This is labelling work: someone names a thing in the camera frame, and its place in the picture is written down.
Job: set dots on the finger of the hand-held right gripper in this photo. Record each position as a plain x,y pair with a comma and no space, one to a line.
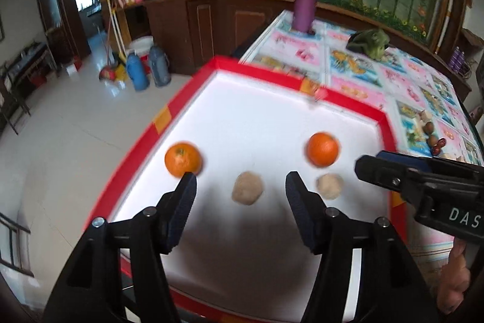
410,161
378,169

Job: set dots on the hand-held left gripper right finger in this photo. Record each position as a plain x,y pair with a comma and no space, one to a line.
298,205

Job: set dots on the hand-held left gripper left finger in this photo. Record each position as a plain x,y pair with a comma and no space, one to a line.
184,202

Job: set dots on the orange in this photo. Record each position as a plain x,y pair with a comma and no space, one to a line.
322,149
183,159

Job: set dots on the red tray with white inside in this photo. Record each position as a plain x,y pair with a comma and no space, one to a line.
245,118

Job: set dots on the person's right hand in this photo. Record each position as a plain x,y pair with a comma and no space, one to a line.
453,277

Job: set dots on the colourful printed tablecloth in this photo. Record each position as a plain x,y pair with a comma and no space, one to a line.
359,73

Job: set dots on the purple bottles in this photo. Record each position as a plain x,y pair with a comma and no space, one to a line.
457,60

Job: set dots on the green crumpled cloth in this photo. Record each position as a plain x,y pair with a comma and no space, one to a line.
368,41

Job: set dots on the grey thermos jug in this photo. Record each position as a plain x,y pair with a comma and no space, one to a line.
158,65

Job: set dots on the blue thermos jug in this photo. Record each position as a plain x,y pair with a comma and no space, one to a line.
137,71

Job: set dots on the red dustpan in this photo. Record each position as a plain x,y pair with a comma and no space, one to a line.
107,75

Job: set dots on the white plastic bucket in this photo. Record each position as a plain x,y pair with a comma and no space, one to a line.
141,44

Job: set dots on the small white box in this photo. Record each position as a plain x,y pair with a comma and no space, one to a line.
72,68

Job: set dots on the wooden cabinet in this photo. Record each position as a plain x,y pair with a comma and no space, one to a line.
211,24

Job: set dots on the dark side table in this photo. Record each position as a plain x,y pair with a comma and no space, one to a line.
26,62

